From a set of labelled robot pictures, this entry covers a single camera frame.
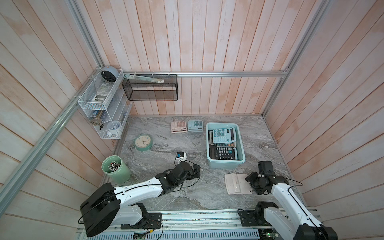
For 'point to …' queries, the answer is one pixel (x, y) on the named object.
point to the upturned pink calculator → (237, 183)
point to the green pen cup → (116, 169)
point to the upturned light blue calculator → (224, 136)
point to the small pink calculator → (178, 127)
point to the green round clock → (143, 142)
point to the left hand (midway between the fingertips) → (193, 170)
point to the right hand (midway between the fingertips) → (248, 179)
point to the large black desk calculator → (210, 136)
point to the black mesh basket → (142, 90)
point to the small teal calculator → (195, 125)
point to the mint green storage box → (227, 164)
